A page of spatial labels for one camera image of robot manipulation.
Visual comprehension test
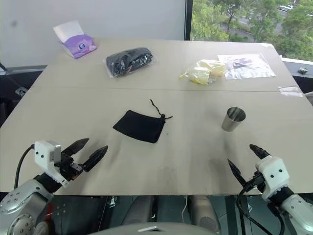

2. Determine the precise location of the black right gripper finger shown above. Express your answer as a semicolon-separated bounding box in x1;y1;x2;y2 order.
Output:
227;158;248;188
249;144;271;161

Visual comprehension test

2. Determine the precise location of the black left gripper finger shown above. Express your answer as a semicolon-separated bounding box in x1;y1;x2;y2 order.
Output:
82;145;109;172
65;138;90;155

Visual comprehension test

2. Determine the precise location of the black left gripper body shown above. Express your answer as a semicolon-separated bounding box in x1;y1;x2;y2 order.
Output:
54;149;84;182

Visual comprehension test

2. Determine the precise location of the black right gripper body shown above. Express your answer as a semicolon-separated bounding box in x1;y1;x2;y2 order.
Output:
242;171;267;194

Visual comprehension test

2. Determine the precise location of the yellow plastic bag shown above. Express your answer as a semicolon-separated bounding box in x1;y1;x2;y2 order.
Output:
179;59;226;86

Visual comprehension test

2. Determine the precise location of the stainless steel cup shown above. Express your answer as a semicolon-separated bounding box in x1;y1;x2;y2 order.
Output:
222;106;246;132

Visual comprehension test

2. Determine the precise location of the grey rounded robot leg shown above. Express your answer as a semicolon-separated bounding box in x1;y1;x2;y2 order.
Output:
190;195;222;233
121;195;154;224

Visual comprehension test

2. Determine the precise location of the clear printed plastic sleeve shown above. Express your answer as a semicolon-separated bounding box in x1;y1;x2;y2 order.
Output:
217;54;277;80

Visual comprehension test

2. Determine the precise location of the grey robot torso top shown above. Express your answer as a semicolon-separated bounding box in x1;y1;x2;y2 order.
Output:
85;221;221;235

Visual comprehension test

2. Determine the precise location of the purple tissue pack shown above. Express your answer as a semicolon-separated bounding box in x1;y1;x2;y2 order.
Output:
53;20;98;60

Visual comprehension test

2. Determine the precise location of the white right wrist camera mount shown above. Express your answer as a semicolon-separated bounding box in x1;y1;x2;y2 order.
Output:
255;156;290;202

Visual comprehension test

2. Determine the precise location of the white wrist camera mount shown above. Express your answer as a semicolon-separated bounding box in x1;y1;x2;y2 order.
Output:
255;156;290;202
34;141;68;188

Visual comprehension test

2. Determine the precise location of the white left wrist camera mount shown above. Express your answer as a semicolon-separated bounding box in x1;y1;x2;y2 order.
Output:
34;141;68;188

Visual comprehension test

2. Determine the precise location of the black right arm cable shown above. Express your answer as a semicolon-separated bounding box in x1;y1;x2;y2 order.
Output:
235;188;272;235

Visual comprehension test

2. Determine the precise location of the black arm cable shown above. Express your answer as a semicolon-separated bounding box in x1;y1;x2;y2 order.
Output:
14;145;35;189
235;188;272;235

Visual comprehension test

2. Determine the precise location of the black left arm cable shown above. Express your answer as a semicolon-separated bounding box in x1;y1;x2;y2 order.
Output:
14;145;35;189

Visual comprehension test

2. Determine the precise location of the black drawstring pouch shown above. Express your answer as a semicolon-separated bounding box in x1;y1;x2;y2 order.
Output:
112;99;173;144

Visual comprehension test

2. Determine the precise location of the clear bag of black cables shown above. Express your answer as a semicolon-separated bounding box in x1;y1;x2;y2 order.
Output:
105;46;157;79

